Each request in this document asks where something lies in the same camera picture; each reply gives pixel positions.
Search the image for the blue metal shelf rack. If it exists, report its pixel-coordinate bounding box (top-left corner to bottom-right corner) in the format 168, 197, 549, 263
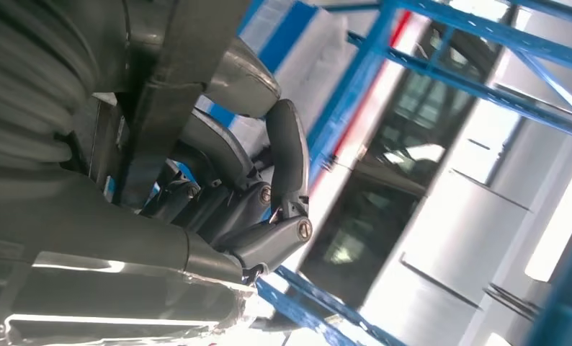
209, 0, 572, 346

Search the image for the white car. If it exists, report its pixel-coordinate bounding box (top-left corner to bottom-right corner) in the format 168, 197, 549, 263
285, 19, 521, 306

